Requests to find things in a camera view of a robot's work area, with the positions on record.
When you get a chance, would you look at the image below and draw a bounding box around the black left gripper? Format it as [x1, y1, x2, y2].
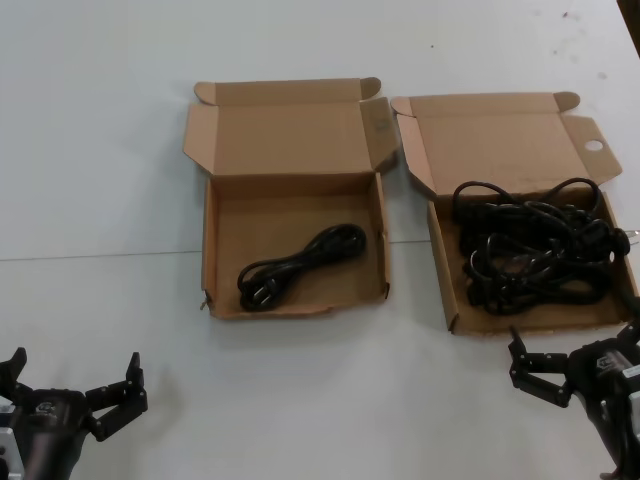
[0, 347, 150, 444]

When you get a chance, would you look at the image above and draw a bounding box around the plain brown cardboard box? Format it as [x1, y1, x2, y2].
[180, 75, 400, 320]

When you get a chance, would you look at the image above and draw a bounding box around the black power cable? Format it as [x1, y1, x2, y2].
[452, 178, 604, 226]
[237, 223, 368, 312]
[462, 214, 634, 317]

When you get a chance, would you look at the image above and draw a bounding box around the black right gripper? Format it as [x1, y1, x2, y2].
[507, 319, 640, 419]

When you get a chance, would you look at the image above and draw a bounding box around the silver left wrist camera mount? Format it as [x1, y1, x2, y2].
[0, 403, 26, 480]

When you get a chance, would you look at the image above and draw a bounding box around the cardboard box with round hole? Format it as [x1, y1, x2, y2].
[389, 91, 640, 336]

